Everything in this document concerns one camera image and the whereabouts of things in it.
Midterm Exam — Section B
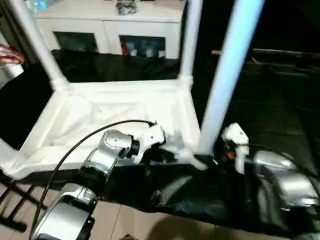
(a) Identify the white plastic table leg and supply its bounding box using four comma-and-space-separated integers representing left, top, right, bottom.
178, 0, 205, 87
7, 0, 71, 93
196, 0, 266, 157
0, 137, 21, 171

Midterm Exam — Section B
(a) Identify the black metal stand leg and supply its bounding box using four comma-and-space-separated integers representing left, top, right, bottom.
0, 175, 47, 233

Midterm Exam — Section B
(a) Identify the white glass-door cabinet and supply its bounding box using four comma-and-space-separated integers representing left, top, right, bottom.
35, 0, 187, 60

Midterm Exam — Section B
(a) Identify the red wire bundle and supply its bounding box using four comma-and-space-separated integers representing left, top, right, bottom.
0, 43, 24, 67

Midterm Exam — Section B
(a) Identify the grey crumpled clump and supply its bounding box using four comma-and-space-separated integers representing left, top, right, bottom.
115, 0, 140, 16

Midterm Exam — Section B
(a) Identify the white plastic table top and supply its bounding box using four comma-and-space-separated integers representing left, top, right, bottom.
0, 79, 209, 181

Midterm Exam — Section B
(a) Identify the black plastic table mat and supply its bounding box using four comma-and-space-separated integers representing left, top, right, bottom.
0, 49, 320, 237

